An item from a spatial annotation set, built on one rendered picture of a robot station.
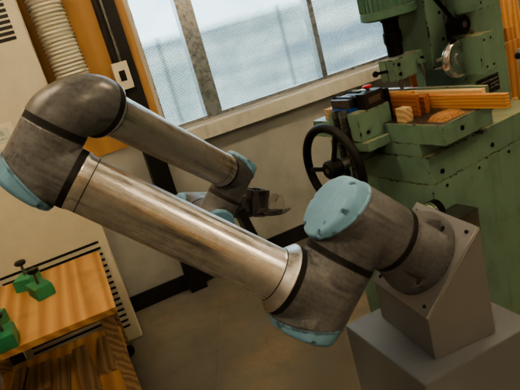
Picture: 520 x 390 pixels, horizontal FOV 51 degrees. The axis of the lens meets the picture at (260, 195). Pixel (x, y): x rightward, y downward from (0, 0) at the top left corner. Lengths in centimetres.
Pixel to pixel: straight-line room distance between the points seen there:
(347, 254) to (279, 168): 211
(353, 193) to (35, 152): 58
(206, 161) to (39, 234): 144
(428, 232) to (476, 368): 30
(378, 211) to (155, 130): 48
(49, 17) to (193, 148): 153
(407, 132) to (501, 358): 71
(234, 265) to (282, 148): 215
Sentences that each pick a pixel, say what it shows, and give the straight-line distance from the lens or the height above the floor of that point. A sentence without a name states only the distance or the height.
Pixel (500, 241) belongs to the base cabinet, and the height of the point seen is 41.
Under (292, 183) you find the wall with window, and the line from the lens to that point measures 322.
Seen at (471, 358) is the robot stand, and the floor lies 55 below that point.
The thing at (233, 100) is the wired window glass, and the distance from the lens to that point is 310.
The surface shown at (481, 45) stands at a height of 105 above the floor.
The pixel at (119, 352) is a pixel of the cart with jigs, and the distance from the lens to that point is 205.
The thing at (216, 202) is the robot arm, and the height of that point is 89.
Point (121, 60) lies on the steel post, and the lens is 277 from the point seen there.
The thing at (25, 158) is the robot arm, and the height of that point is 119.
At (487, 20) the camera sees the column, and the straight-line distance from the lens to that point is 205.
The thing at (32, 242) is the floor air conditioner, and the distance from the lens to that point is 263.
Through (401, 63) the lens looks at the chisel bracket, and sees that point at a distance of 185.
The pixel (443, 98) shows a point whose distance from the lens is 178.
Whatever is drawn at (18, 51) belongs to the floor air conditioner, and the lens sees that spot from 254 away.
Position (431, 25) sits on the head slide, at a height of 114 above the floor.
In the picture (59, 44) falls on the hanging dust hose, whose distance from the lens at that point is 265.
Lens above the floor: 131
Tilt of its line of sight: 18 degrees down
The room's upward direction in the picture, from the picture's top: 16 degrees counter-clockwise
